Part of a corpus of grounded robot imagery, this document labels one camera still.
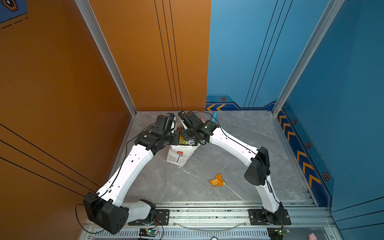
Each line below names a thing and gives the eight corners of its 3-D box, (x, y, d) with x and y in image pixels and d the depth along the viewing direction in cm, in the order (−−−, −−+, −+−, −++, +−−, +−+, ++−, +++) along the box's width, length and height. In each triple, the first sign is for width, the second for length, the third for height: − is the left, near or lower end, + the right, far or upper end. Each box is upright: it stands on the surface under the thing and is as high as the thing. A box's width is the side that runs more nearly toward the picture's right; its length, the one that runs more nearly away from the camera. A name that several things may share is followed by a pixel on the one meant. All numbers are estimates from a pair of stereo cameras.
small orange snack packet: (213, 190, 84) (213, 189, 82) (207, 179, 88) (208, 178, 86) (225, 184, 86) (225, 183, 84) (219, 174, 90) (219, 173, 88)
